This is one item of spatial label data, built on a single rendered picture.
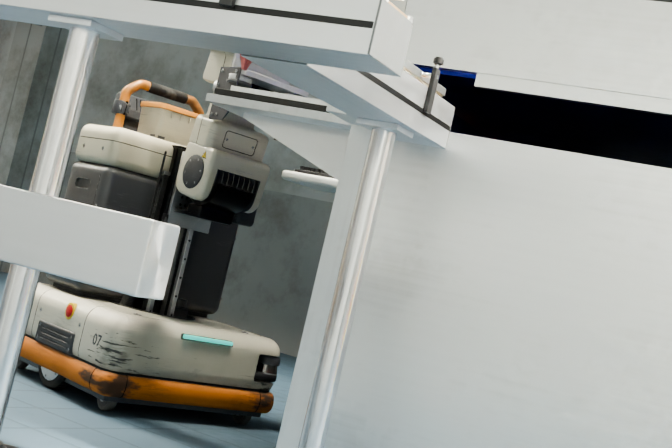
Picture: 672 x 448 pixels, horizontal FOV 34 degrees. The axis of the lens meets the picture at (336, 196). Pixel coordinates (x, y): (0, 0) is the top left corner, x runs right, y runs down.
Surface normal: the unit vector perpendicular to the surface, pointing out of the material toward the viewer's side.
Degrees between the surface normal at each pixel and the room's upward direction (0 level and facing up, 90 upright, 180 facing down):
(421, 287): 90
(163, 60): 90
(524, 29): 90
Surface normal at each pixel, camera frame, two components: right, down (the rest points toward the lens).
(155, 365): 0.65, 0.11
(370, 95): 0.88, 0.18
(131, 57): -0.53, -0.18
